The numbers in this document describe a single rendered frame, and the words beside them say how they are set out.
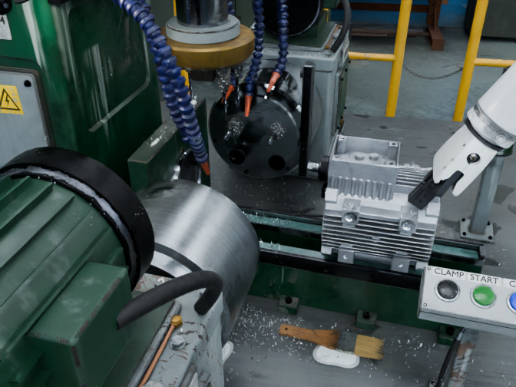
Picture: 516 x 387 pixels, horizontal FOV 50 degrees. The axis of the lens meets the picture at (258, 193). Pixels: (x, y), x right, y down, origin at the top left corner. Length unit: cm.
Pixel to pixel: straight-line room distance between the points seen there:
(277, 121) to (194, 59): 39
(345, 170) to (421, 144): 87
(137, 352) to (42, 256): 17
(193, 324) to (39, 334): 24
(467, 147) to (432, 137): 100
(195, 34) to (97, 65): 21
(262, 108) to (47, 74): 50
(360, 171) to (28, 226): 64
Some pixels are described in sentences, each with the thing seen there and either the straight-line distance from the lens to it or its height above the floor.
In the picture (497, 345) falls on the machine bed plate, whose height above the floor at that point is 80.
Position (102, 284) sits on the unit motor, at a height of 132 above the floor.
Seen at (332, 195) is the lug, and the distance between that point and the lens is 101.
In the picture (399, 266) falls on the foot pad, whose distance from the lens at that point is 105.
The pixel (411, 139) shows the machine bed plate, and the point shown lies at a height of 80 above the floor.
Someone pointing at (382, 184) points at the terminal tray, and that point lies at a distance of 100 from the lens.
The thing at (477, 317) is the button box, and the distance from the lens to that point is 87.
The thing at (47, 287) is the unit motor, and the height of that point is 132.
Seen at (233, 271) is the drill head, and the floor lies 109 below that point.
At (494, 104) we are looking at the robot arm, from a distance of 90.
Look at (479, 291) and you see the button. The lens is 87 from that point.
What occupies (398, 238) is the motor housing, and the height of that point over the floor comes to 103.
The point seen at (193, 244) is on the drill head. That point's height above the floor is 115.
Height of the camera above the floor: 163
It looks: 33 degrees down
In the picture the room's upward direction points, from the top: straight up
